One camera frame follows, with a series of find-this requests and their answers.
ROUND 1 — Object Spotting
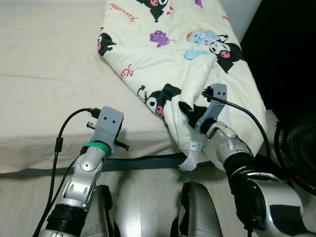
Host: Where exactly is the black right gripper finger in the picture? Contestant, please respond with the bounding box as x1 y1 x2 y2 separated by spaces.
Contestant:
179 101 195 121

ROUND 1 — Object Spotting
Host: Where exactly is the cream cartoon print blanket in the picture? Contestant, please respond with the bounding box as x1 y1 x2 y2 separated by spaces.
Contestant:
97 0 270 172

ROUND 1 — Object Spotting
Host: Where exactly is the robot left leg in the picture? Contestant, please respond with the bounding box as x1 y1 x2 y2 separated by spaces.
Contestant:
79 184 119 237

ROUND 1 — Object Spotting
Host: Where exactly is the robot leg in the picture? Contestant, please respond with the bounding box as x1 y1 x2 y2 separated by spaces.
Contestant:
170 182 225 237
79 184 119 237

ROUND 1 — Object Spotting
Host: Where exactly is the robot right leg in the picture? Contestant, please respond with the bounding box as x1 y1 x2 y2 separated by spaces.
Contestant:
170 182 225 237

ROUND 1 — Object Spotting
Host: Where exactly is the black floor fan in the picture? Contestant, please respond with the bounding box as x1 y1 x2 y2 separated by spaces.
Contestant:
273 111 316 196

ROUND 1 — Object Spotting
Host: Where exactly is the cream sheeted mattress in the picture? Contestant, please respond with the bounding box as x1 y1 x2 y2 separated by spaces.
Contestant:
0 0 279 173

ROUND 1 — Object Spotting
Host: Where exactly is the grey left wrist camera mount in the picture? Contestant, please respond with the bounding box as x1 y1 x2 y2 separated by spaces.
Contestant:
94 106 124 154

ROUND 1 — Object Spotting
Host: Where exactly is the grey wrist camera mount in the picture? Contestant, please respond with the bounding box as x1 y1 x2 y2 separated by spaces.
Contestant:
195 84 229 133
94 106 124 154

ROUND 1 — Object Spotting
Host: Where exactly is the dark bed frame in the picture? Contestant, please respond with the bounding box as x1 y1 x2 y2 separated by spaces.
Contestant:
10 152 198 179

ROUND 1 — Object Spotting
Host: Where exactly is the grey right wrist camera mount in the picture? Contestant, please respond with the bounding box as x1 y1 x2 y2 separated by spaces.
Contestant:
195 84 229 133

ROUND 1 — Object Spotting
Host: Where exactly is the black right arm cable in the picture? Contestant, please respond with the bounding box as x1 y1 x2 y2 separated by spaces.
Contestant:
202 89 272 161

